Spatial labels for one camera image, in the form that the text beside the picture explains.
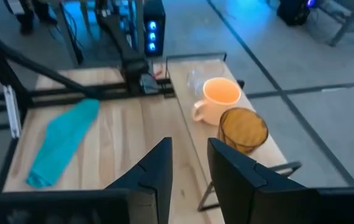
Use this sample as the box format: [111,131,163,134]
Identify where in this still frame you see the cream mug with handle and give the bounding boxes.
[191,77,243,127]

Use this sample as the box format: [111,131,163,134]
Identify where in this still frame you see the black wire dish rack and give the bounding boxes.
[164,52,304,212]

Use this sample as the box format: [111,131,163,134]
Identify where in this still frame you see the black box with violet light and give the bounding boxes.
[276,0,317,27]

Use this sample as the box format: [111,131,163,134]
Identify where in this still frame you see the silver frame bracket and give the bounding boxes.
[3,84,22,139]

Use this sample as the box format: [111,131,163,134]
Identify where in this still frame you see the amber ribbed plastic tumbler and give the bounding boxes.
[216,107,269,156]

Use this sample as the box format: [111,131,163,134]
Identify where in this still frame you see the grey metal desk frame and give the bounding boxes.
[315,0,354,47]

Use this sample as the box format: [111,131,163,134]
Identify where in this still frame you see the teal cloth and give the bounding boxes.
[26,98,101,189]

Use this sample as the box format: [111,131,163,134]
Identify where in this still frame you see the clear footed glass cup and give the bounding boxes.
[186,68,210,98]

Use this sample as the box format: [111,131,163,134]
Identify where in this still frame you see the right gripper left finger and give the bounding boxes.
[105,136,174,224]

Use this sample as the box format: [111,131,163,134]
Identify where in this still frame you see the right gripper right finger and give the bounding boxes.
[207,138,320,224]

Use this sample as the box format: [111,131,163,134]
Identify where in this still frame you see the black computer tower blue lights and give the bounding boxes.
[143,0,167,58]

